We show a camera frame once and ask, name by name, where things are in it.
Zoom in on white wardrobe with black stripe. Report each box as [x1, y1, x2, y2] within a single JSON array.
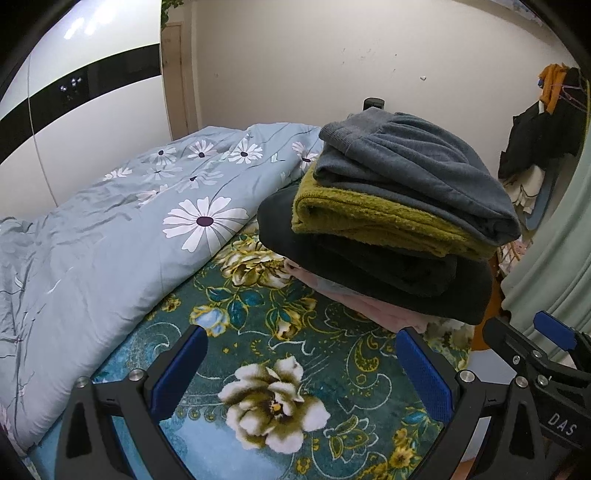
[[1, 1, 171, 219]]

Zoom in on olive green folded towel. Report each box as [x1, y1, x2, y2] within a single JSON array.
[[291, 163, 496, 260]]

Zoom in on beige door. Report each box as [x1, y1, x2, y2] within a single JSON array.
[[160, 21, 201, 139]]

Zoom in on light blue floral duvet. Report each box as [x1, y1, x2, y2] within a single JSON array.
[[1, 122, 322, 452]]

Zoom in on pink folded garment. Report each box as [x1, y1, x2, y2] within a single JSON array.
[[283, 259, 437, 333]]

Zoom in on black folded garment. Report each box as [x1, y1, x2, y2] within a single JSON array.
[[257, 185, 493, 325]]

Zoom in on hanging clothes pile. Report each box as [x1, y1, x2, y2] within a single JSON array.
[[498, 64, 589, 231]]

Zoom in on grey sweatpants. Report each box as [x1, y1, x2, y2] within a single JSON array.
[[314, 107, 521, 247]]

